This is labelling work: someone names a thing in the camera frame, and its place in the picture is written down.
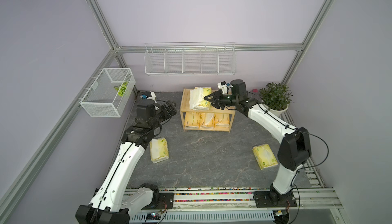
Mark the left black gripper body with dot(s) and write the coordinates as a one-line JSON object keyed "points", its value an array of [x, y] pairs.
{"points": [[165, 114]]}

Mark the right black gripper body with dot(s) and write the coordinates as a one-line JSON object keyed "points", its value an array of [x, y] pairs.
{"points": [[225, 100]]}

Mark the orange tissue pack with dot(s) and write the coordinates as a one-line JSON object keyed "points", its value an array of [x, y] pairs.
{"points": [[222, 120], [192, 120], [207, 120]]}

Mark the wooden two-tier shelf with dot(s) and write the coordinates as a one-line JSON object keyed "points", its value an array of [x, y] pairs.
{"points": [[184, 107]]}

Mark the green tissue pack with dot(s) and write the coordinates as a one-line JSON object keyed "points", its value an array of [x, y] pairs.
{"points": [[159, 150], [264, 156], [196, 98]]}

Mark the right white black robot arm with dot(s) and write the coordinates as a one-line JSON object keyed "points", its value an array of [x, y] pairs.
{"points": [[295, 145]]}

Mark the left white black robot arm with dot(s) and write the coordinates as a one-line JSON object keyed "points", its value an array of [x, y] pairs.
{"points": [[105, 207]]}

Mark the green leaf in basket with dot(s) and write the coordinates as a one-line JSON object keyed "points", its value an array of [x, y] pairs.
{"points": [[121, 89]]}

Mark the large potted green plant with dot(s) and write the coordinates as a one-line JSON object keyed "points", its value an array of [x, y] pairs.
{"points": [[276, 97]]}

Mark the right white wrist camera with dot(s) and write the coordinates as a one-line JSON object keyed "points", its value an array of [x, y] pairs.
{"points": [[224, 87]]}

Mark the white wire wall shelf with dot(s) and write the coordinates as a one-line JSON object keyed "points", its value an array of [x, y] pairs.
{"points": [[200, 58]]}

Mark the white mesh wall basket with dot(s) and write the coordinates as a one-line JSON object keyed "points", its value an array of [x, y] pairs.
{"points": [[101, 99]]}

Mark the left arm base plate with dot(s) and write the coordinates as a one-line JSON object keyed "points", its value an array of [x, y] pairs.
{"points": [[164, 201]]}

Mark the aluminium rail frame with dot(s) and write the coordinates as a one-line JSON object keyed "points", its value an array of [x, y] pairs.
{"points": [[236, 204]]}

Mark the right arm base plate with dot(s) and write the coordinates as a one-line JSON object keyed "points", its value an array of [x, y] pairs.
{"points": [[268, 199]]}

